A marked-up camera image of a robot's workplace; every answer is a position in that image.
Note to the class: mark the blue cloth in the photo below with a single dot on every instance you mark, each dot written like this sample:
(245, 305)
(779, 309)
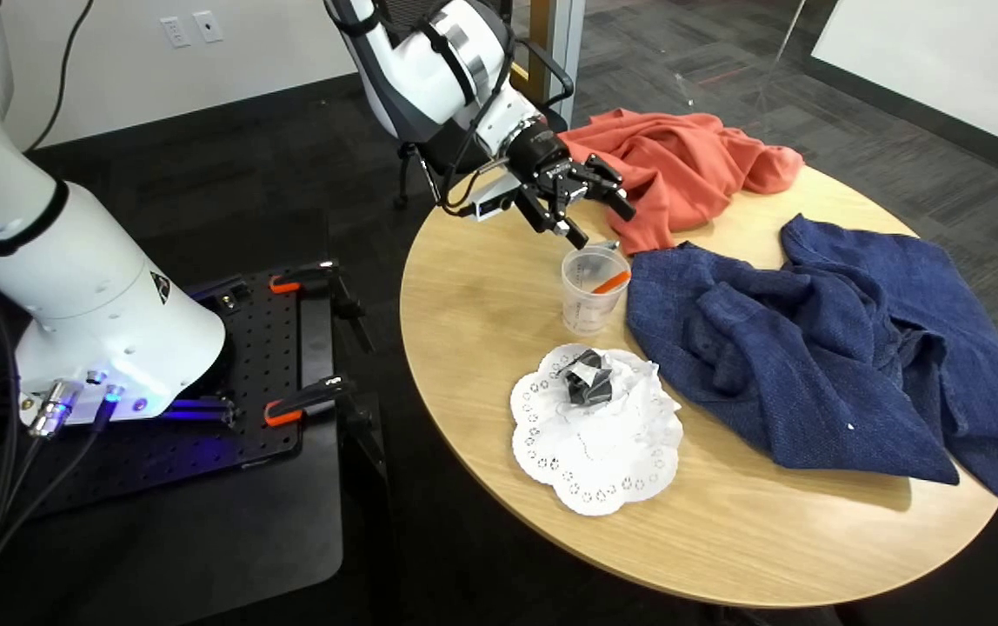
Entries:
(847, 350)

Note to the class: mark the orange cloth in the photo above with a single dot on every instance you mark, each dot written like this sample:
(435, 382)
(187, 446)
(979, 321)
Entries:
(692, 160)

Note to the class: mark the orange black clamp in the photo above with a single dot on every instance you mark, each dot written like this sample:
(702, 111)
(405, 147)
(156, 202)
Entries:
(295, 283)
(301, 406)

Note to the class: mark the black perforated mounting board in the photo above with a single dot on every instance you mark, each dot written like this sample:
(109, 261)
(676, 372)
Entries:
(265, 350)

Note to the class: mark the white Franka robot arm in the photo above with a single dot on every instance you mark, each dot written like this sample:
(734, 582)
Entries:
(91, 278)

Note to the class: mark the black robot stand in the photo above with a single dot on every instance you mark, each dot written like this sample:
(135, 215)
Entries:
(171, 542)

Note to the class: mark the white paper doily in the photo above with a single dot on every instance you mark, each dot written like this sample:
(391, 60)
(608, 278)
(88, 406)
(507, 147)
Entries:
(602, 465)

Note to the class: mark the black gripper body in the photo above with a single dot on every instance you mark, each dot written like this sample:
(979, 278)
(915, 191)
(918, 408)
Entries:
(545, 153)

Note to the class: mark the orange pen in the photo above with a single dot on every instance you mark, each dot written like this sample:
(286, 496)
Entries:
(611, 283)

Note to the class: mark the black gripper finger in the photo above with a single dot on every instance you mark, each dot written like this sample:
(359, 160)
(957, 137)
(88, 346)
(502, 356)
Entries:
(552, 210)
(608, 178)

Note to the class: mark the black binder clip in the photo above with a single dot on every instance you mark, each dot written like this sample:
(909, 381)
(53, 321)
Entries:
(589, 381)

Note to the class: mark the clear plastic cup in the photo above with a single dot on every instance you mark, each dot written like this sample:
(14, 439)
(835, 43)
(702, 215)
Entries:
(589, 307)

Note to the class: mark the white wall outlet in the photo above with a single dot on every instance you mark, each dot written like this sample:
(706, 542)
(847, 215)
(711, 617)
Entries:
(207, 25)
(175, 28)

